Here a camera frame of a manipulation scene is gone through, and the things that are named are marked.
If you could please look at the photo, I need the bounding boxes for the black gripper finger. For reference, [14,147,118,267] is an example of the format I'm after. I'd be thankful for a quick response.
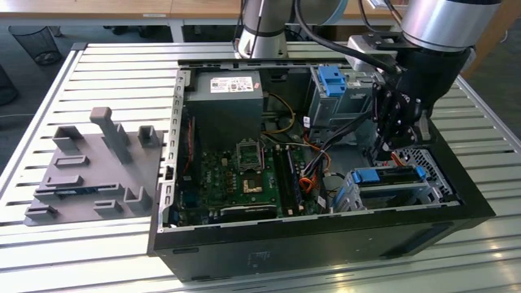
[407,110,431,148]
[370,81,413,161]

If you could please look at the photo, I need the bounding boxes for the red black disk power wire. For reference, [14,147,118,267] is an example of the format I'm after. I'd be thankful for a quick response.
[365,146,405,169]

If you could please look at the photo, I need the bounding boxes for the hard disk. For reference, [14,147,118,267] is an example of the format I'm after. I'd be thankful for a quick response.
[331,166,427,213]

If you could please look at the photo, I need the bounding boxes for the metal disk bay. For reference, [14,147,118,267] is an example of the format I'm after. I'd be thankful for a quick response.
[333,164,449,213]

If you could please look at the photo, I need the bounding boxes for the black RAM slot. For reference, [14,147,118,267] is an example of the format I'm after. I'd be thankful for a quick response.
[284,145,303,215]
[273,145,286,218]

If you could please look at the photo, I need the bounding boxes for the metal drive cage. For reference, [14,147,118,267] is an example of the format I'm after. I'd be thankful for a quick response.
[307,65,383,137]

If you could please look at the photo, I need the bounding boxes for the blue drive latch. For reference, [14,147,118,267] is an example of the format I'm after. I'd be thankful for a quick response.
[323,79,346,97]
[318,66,342,84]

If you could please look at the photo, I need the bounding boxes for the wooden cabinet panel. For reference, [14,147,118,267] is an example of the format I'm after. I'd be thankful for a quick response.
[463,2,521,81]

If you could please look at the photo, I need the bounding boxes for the round grey speaker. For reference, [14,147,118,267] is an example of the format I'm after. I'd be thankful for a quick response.
[323,175,346,196]

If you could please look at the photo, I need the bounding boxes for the metal socket cover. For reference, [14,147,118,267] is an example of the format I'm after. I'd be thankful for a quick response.
[236,139,265,172]

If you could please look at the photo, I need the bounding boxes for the CPU socket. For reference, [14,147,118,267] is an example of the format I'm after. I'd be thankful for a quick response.
[242,178,264,194]

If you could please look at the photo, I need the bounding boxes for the grey power supply unit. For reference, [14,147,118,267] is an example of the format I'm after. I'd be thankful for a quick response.
[185,70,265,144]

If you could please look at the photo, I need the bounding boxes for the black graphics card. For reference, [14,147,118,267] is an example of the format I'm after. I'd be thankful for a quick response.
[218,204,280,223]

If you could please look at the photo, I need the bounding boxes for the green motherboard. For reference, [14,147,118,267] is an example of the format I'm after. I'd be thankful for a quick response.
[174,139,326,220]

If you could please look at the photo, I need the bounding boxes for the black PC case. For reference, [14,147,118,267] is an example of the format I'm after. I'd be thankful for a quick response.
[145,57,497,283]

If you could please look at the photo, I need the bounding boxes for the grey parts rack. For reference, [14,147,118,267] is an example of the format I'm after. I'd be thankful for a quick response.
[24,106,166,227]

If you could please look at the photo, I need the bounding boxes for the RAM stick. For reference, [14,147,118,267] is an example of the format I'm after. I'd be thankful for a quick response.
[50,187,98,196]

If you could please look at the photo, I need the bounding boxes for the black mesh waste bin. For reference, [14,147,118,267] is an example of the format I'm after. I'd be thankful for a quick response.
[6,25,61,65]

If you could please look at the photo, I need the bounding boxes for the dark round bin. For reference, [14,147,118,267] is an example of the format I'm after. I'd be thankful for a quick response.
[0,65,20,106]

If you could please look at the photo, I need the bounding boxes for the black cable bundle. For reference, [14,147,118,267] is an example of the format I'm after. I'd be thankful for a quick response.
[318,111,375,153]

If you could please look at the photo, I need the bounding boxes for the thin orange wire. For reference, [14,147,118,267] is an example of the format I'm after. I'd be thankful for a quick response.
[302,143,333,178]

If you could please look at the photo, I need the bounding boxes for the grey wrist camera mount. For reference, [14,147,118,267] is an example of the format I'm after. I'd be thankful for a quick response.
[346,32,402,73]

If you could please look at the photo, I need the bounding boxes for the grey white wire bundle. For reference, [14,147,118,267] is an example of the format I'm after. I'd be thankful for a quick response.
[266,134,322,151]

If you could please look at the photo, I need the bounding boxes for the yellow power wires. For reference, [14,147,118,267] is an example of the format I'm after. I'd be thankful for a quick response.
[261,92,296,135]

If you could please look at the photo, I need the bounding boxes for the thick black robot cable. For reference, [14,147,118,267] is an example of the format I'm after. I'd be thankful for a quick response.
[292,0,407,74]

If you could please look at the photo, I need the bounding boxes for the red orange wire bundle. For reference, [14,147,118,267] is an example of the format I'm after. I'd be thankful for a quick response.
[298,176,323,195]

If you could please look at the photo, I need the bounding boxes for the black labelled data wire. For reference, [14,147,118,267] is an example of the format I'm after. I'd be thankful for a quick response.
[313,170,330,213]

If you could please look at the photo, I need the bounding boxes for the wooden desk white frame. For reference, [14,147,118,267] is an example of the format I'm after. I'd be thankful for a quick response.
[0,0,407,43]

